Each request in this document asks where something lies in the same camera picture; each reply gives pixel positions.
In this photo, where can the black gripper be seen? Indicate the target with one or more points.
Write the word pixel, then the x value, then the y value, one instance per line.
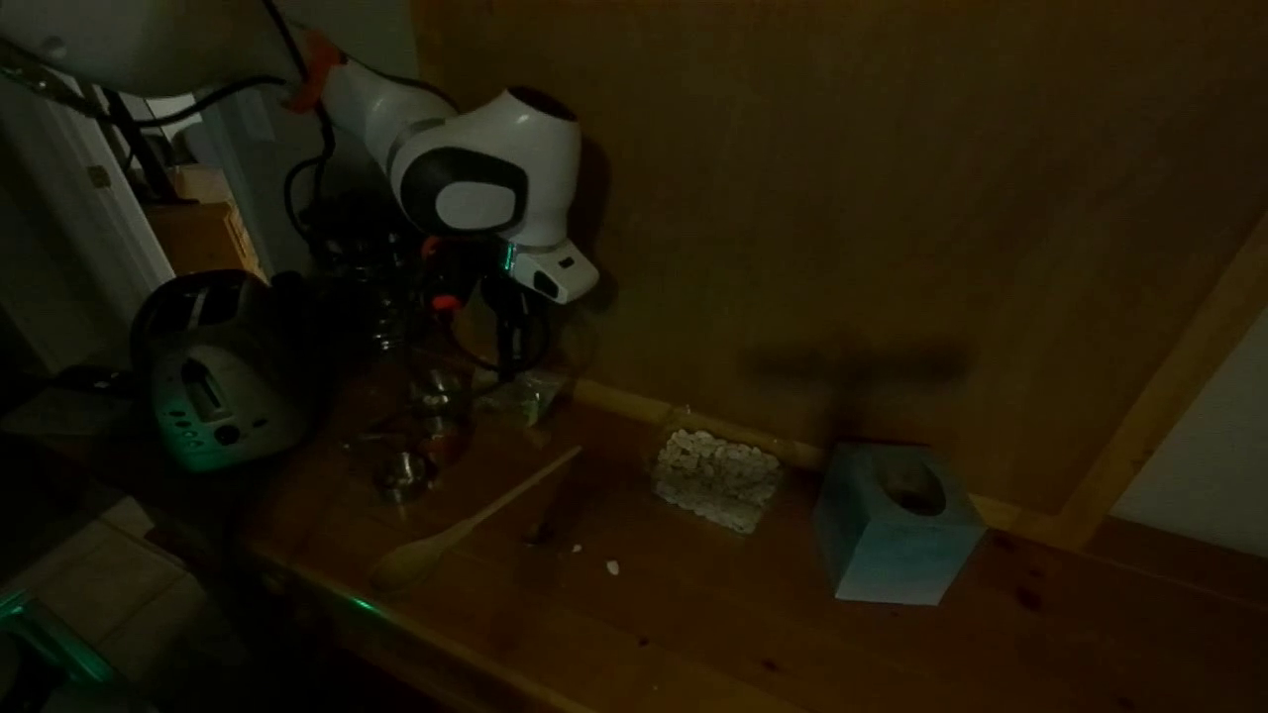
pixel 489 311

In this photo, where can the silver metal object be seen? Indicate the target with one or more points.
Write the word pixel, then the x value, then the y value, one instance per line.
pixel 427 434

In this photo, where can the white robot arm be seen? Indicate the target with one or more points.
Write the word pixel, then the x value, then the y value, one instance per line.
pixel 494 188

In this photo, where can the wooden spoon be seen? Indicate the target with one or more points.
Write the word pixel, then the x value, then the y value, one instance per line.
pixel 414 554

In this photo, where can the silver toaster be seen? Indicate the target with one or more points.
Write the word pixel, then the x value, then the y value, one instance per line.
pixel 220 368

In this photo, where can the blue tissue box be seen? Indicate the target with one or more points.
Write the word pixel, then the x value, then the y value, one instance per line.
pixel 893 524

